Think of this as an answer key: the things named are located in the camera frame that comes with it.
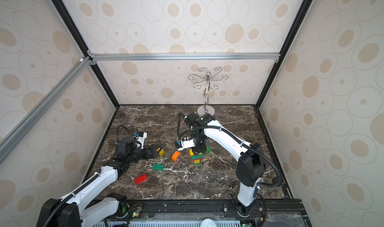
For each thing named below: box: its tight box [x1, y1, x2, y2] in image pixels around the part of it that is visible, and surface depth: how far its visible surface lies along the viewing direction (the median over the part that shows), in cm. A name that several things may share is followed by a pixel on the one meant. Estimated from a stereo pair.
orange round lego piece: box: [171, 150, 182, 162], surface depth 92 cm
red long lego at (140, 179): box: [134, 173, 148, 185], surface depth 85 cm
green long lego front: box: [152, 163, 165, 171], surface depth 89 cm
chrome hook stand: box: [188, 66, 229, 116], surface depth 96 cm
